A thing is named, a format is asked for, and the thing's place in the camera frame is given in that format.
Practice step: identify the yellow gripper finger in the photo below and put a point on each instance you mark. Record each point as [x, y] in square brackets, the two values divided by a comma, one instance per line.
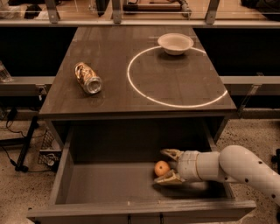
[172, 153]
[171, 178]

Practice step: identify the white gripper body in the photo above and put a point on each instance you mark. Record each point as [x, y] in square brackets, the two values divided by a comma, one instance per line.
[187, 165]

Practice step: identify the orange fruit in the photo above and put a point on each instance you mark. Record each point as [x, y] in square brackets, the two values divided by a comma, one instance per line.
[161, 168]

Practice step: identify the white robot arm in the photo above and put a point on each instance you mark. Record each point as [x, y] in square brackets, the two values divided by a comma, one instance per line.
[234, 164]

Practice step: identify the open grey top drawer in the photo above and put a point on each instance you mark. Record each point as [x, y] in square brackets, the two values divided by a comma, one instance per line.
[106, 176]

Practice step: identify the white paper bowl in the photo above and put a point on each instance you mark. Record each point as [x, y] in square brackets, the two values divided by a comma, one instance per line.
[175, 43]

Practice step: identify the crushed golden drink can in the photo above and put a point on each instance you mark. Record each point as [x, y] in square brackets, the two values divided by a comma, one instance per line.
[87, 78]

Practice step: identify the black stand leg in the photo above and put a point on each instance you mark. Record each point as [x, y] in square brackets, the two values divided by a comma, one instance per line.
[20, 167]

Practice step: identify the grey metal railing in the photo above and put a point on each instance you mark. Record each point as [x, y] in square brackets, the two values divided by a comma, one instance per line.
[197, 13]

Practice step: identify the clear plastic bottle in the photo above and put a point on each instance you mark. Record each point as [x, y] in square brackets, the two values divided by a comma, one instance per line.
[4, 74]

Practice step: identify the wire mesh basket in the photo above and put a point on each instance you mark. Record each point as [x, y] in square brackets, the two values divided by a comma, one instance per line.
[50, 152]

